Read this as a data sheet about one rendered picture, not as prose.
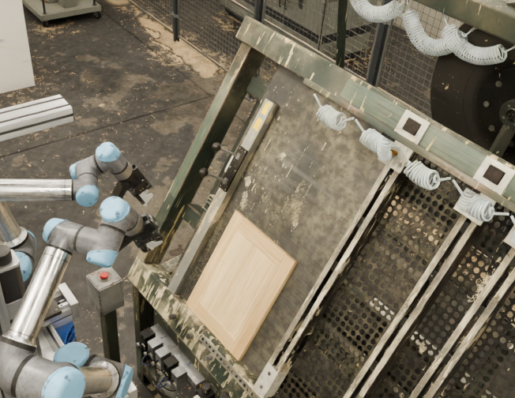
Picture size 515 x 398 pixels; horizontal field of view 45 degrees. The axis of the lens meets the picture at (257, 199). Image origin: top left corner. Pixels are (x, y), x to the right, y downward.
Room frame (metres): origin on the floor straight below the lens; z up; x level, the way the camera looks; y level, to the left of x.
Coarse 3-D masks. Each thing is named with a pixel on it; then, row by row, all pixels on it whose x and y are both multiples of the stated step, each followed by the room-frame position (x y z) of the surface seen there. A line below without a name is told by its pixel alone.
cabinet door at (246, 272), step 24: (240, 216) 1.96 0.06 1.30; (240, 240) 1.90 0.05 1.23; (264, 240) 1.84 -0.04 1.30; (216, 264) 1.88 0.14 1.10; (240, 264) 1.83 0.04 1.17; (264, 264) 1.78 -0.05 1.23; (288, 264) 1.73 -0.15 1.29; (216, 288) 1.81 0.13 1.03; (240, 288) 1.76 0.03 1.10; (264, 288) 1.71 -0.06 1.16; (216, 312) 1.74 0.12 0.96; (240, 312) 1.69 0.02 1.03; (264, 312) 1.64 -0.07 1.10; (216, 336) 1.66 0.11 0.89; (240, 336) 1.62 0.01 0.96
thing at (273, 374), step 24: (384, 144) 1.68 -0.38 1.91; (384, 168) 1.75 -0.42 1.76; (384, 192) 1.70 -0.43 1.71; (360, 216) 1.68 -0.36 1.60; (360, 240) 1.63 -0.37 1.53; (336, 264) 1.60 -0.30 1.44; (312, 288) 1.58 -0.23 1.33; (336, 288) 1.58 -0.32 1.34; (312, 312) 1.52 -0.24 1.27; (288, 336) 1.49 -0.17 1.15; (288, 360) 1.45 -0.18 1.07; (264, 384) 1.41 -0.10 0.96
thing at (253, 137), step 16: (272, 112) 2.19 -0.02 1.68; (256, 144) 2.14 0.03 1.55; (240, 176) 2.09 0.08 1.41; (224, 192) 2.05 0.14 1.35; (224, 208) 2.04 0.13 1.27; (208, 224) 2.00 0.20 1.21; (192, 240) 1.99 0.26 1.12; (208, 240) 1.99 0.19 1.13; (192, 256) 1.94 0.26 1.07; (176, 272) 1.92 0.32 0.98; (176, 288) 1.88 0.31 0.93
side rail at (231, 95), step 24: (240, 48) 2.44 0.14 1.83; (240, 72) 2.38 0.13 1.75; (216, 96) 2.36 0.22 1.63; (240, 96) 2.39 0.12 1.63; (216, 120) 2.30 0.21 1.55; (192, 144) 2.28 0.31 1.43; (192, 168) 2.22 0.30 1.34; (168, 192) 2.19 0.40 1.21; (192, 192) 2.22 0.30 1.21; (168, 216) 2.13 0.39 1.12; (168, 240) 2.13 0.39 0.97
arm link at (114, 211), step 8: (104, 200) 1.33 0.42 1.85; (112, 200) 1.33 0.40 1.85; (120, 200) 1.33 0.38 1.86; (104, 208) 1.31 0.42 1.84; (112, 208) 1.30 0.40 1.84; (120, 208) 1.30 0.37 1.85; (128, 208) 1.33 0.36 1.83; (104, 216) 1.29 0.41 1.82; (112, 216) 1.28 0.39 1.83; (120, 216) 1.29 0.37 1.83; (128, 216) 1.32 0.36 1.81; (136, 216) 1.36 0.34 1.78; (112, 224) 1.28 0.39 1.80; (120, 224) 1.29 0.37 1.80; (128, 224) 1.31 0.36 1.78; (136, 224) 1.35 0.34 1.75
